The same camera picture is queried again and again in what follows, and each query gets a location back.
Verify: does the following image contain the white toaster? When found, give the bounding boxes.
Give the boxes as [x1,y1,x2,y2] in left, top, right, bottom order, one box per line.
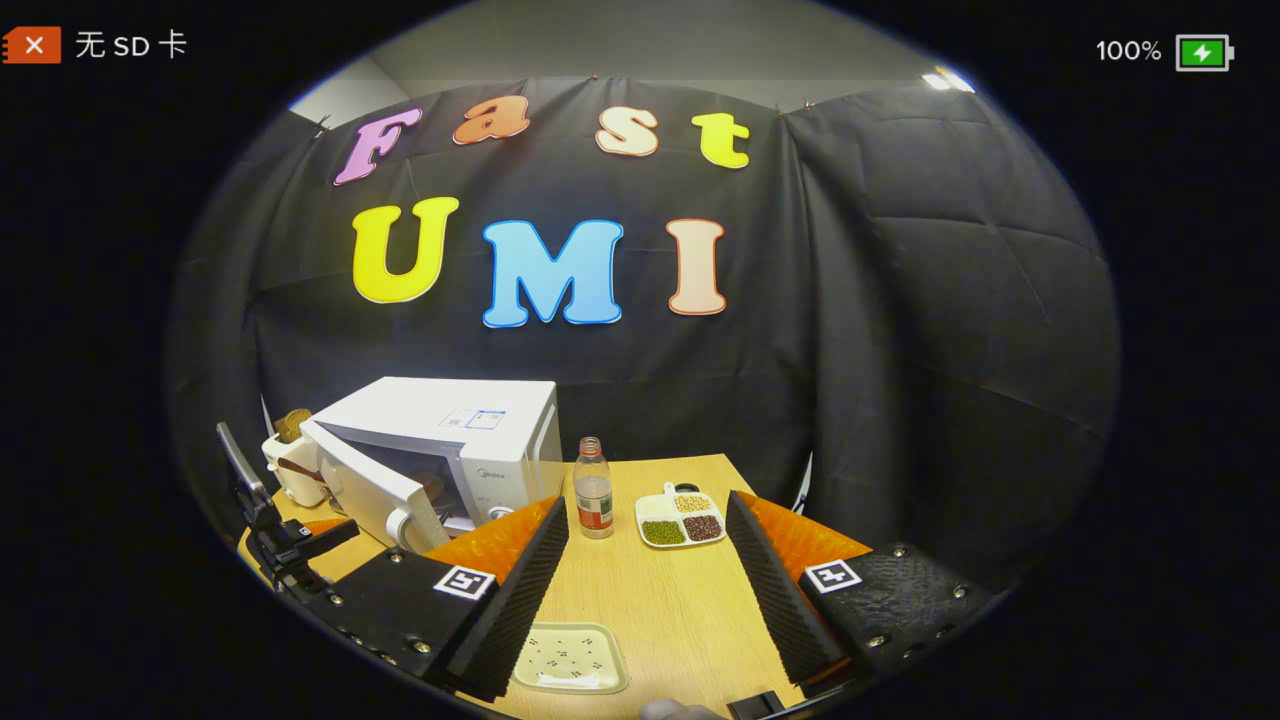
[262,425,331,508]

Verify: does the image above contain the white microwave oven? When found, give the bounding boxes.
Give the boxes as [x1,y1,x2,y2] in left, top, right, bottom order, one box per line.
[300,377,564,554]

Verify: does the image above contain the pale green square plate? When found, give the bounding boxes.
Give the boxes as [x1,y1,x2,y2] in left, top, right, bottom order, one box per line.
[512,622,631,696]

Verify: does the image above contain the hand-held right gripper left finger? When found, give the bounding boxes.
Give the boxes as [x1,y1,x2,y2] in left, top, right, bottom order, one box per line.
[310,495,571,704]

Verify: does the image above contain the black backdrop cloth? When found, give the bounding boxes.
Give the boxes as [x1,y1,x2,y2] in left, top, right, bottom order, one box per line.
[170,78,1116,561]

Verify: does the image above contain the white divided dish of beans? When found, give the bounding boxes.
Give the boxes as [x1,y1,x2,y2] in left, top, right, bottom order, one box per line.
[634,483,728,549]

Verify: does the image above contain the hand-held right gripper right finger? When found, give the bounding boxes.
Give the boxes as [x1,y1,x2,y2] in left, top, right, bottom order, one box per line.
[725,490,1001,686]

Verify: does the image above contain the clear bottle with red label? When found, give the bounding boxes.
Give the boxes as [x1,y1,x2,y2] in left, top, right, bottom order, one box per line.
[574,436,615,541]

